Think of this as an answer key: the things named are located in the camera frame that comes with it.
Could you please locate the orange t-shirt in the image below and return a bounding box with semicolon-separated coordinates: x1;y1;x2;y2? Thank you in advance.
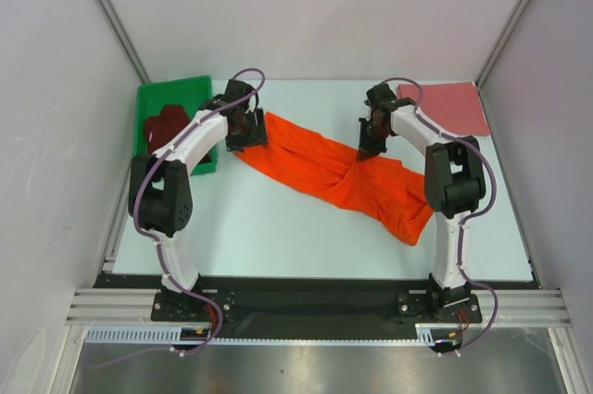
235;112;434;246

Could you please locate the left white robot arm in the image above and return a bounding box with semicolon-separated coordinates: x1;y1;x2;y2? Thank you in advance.
129;75;268;320

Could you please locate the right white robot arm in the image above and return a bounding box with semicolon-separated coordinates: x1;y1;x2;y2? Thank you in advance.
358;81;486;323

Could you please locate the green plastic bin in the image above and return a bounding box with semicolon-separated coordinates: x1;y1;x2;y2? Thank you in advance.
133;75;212;154

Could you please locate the dark red t-shirt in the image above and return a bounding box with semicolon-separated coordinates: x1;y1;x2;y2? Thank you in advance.
144;105;190;154

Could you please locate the folded pink t-shirt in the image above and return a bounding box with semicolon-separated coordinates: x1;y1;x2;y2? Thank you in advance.
417;82;490;137

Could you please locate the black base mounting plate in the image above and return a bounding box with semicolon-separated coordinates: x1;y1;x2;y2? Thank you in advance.
94;274;483;340

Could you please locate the white slotted cable duct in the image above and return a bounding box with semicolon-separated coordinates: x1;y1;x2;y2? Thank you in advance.
85;324;461;347

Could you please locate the aluminium frame rail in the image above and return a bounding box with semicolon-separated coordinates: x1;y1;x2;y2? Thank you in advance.
66;289;572;327

